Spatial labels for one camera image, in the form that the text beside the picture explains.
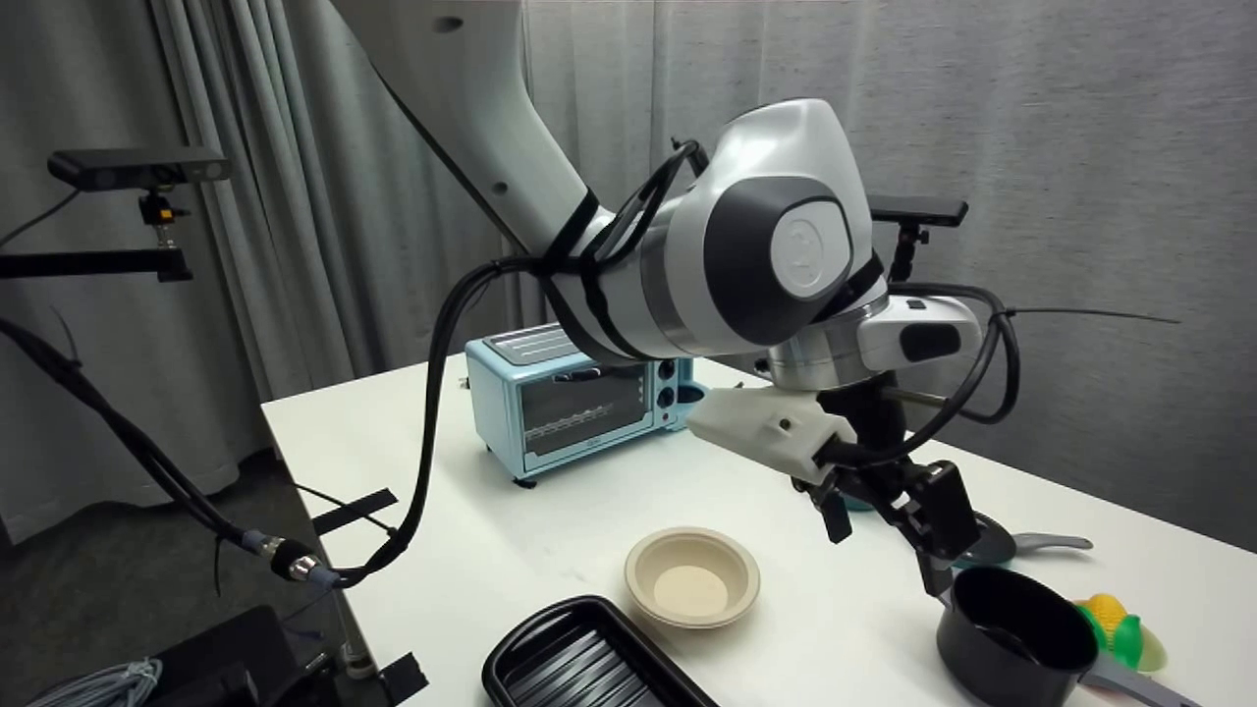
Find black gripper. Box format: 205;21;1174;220
798;370;980;601

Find beige shallow bowl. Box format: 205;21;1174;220
620;521;767;637

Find yellow green toy corn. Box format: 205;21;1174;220
1073;588;1169;675

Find black ridged plastic tray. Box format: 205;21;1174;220
480;588;722;707

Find light blue toaster oven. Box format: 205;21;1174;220
463;321;708;491

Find grey curtain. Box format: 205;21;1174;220
0;0;1257;553

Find grey crumpled cloth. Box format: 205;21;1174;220
31;656;167;707

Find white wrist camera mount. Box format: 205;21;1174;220
686;387;860;484

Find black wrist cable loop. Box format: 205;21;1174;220
898;278;1183;457

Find black camera stand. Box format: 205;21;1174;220
887;220;928;287

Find black stereo camera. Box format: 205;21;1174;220
45;144;231;195
868;192;972;230

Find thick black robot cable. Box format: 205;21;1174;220
0;250;711;595

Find black horizontal camera bar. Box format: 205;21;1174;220
0;189;196;287

